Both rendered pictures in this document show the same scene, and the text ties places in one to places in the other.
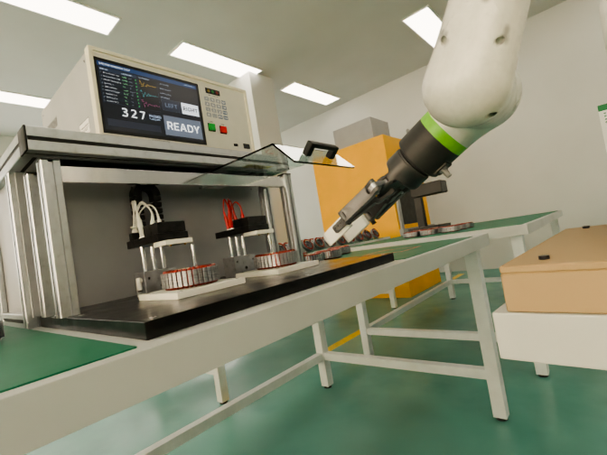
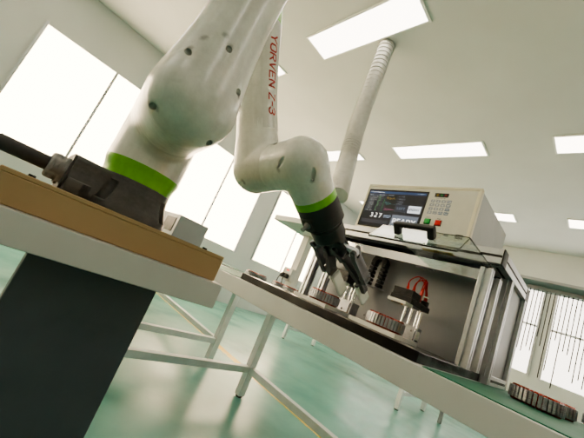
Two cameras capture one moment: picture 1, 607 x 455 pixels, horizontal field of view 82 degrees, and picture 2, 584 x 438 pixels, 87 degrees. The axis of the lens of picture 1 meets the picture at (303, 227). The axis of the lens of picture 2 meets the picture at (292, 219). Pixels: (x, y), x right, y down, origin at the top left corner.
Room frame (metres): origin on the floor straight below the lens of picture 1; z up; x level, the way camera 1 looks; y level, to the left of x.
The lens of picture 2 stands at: (0.66, -0.88, 0.79)
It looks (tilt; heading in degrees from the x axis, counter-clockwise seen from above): 12 degrees up; 99
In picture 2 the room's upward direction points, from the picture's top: 23 degrees clockwise
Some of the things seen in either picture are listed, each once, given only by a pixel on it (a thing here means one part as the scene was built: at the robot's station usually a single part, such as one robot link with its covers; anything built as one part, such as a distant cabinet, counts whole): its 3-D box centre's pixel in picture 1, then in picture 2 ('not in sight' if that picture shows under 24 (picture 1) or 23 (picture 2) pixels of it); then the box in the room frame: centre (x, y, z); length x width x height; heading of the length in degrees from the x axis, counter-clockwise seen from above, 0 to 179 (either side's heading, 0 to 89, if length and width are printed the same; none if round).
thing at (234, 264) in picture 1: (240, 264); (405, 332); (0.98, 0.19, 0.80); 0.07 x 0.05 x 0.06; 139
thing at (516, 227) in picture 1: (472, 274); not in sight; (2.73, -1.23, 0.38); 1.85 x 1.10 x 0.75; 139
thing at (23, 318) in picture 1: (12, 255); not in sight; (0.81, 0.68, 0.91); 0.28 x 0.03 x 0.32; 49
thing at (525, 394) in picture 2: (308, 259); (535, 399); (1.27, 0.00, 0.77); 0.11 x 0.11 x 0.04
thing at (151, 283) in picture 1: (156, 281); (345, 307); (0.80, 0.35, 0.80); 0.07 x 0.05 x 0.06; 139
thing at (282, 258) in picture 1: (275, 259); (385, 321); (0.89, 0.08, 0.80); 0.11 x 0.11 x 0.04
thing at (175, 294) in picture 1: (192, 288); (321, 303); (0.71, 0.24, 0.78); 0.15 x 0.15 x 0.01; 49
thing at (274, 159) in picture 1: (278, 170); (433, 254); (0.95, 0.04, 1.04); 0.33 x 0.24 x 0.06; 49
